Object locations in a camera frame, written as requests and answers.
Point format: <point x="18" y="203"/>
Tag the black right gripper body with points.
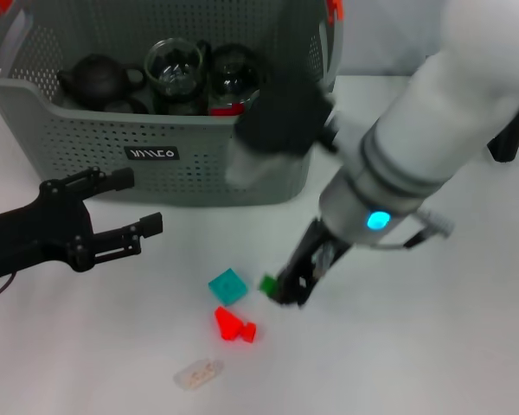
<point x="315" y="250"/>

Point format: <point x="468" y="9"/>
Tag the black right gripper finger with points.
<point x="287" y="287"/>
<point x="309" y="289"/>

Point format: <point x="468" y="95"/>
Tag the dark red curved brick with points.
<point x="225" y="111"/>

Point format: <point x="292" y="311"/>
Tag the bright red slope brick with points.
<point x="227" y="324"/>

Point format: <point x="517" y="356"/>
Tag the grey perforated storage bin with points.
<point x="134" y="164"/>

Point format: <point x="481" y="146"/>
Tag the grey right wrist camera housing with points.
<point x="281" y="129"/>

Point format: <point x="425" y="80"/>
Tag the translucent white building brick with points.
<point x="197" y="374"/>

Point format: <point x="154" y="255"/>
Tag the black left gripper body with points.
<point x="30" y="238"/>

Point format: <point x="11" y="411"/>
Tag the small bright red brick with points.
<point x="248" y="333"/>

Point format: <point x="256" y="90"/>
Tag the black clay teapot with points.
<point x="95" y="82"/>

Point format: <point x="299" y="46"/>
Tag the teal square building plate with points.
<point x="228" y="287"/>

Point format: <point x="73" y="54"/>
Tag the green building plate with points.
<point x="267" y="284"/>

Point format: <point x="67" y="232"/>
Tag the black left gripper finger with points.
<point x="121" y="178"/>
<point x="151" y="225"/>

